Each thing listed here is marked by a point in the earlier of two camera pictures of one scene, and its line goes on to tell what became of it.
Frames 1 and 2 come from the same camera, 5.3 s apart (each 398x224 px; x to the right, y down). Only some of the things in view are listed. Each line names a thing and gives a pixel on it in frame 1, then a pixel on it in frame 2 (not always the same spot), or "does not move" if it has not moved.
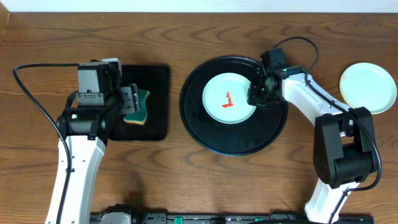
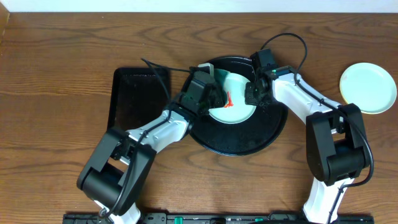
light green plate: x=369 y=85 does not move
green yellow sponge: x=138 y=117 -> x=220 y=75
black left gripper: x=129 y=99 -> x=216 y=100
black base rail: x=227 y=218 does not move
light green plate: x=225 y=98 does not move
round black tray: x=259 y=132 does not move
